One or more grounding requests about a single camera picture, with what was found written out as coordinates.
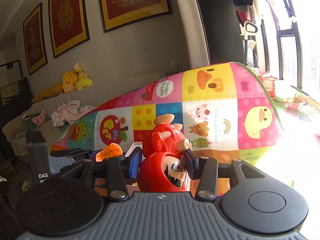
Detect red gold framed picture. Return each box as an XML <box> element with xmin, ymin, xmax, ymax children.
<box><xmin>99</xmin><ymin>0</ymin><xmax>171</xmax><ymax>32</ymax></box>

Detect left red framed picture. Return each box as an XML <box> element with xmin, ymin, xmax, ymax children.
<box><xmin>23</xmin><ymin>3</ymin><xmax>48</xmax><ymax>75</ymax></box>

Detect yellow green plush toy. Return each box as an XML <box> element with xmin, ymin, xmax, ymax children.
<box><xmin>73</xmin><ymin>63</ymin><xmax>93</xmax><ymax>91</ymax></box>

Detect middle red framed calligraphy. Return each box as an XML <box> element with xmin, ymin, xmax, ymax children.
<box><xmin>48</xmin><ymin>0</ymin><xmax>90</xmax><ymax>58</ymax></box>

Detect wall power socket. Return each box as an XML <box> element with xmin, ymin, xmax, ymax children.
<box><xmin>171</xmin><ymin>61</ymin><xmax>182</xmax><ymax>70</ymax></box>

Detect pink white crumpled cloth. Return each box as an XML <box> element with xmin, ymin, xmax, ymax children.
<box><xmin>51</xmin><ymin>100</ymin><xmax>95</xmax><ymax>129</ymax></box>

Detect colourful cartoon play mat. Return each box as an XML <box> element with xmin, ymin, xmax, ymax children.
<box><xmin>49</xmin><ymin>61</ymin><xmax>284</xmax><ymax>196</ymax></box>

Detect yellow tiger duck plush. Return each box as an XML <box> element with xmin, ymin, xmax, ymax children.
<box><xmin>31</xmin><ymin>70</ymin><xmax>78</xmax><ymax>103</ymax></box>

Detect red apple doll figure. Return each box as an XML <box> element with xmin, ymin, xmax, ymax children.
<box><xmin>136</xmin><ymin>114</ymin><xmax>190</xmax><ymax>192</ymax></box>

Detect orange plastic shell half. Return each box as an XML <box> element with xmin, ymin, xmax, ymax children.
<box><xmin>95</xmin><ymin>143</ymin><xmax>123</xmax><ymax>162</ymax></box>

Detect grey sofa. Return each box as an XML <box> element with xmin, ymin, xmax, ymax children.
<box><xmin>2</xmin><ymin>86</ymin><xmax>101</xmax><ymax>164</ymax></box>

